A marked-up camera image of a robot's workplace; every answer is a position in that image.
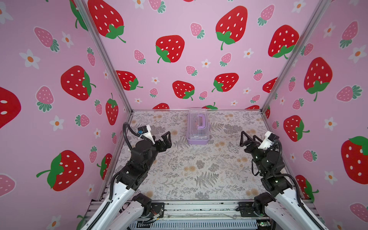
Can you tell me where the purple plastic tool box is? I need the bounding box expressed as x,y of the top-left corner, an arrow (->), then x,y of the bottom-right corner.
186,109 -> 210,145

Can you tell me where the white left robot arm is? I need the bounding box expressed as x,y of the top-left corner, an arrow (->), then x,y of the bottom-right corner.
82,131 -> 172,230

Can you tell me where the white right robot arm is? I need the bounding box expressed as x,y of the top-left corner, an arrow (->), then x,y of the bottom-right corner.
240,131 -> 327,230

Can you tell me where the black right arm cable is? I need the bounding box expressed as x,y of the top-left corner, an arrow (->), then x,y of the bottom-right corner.
251,137 -> 328,230

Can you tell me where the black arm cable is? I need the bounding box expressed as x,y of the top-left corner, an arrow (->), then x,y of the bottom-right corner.
251,137 -> 328,230
86,122 -> 150,230

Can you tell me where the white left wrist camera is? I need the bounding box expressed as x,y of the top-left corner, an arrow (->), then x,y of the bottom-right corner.
138,125 -> 155,145

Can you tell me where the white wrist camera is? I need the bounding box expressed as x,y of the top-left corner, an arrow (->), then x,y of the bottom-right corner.
258,131 -> 279,150
138,125 -> 155,145

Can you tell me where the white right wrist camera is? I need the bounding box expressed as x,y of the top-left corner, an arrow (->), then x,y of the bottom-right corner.
258,131 -> 279,150

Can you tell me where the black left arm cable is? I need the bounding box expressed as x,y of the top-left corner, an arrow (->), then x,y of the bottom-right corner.
86,122 -> 150,230

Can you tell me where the aluminium front frame rail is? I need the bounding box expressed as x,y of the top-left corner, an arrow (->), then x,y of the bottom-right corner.
82,200 -> 304,230

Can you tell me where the aluminium corner post right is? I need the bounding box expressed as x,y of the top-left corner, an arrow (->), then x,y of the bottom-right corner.
261,0 -> 331,115

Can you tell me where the aluminium corner post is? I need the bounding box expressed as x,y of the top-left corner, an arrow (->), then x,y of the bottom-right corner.
75,0 -> 133,114
261,0 -> 331,115

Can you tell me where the aluminium corner post left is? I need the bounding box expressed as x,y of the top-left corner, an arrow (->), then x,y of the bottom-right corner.
75,0 -> 133,114

